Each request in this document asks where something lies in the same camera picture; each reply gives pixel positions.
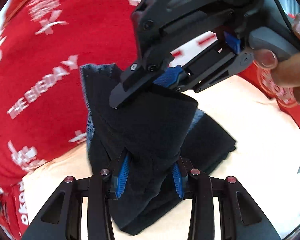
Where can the black pants with blue waistband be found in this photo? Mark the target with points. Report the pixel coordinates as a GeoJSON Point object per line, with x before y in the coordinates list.
{"type": "Point", "coordinates": [157, 126]}

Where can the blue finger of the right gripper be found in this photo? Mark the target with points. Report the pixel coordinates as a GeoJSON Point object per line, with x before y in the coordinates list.
{"type": "Point", "coordinates": [170, 78]}
{"type": "Point", "coordinates": [141, 72]}

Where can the person's right hand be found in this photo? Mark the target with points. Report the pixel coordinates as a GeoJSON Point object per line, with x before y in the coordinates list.
{"type": "Point", "coordinates": [285, 74]}

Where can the cream embossed towel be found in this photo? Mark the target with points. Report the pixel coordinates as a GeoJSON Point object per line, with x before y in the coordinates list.
{"type": "Point", "coordinates": [266, 161]}

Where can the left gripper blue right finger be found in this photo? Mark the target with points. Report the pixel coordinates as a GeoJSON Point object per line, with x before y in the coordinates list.
{"type": "Point", "coordinates": [181, 180]}

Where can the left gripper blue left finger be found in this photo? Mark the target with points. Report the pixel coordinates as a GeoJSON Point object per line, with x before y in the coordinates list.
{"type": "Point", "coordinates": [119, 176]}

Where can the red blanket with white characters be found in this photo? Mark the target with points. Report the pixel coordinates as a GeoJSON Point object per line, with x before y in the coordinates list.
{"type": "Point", "coordinates": [42, 113]}

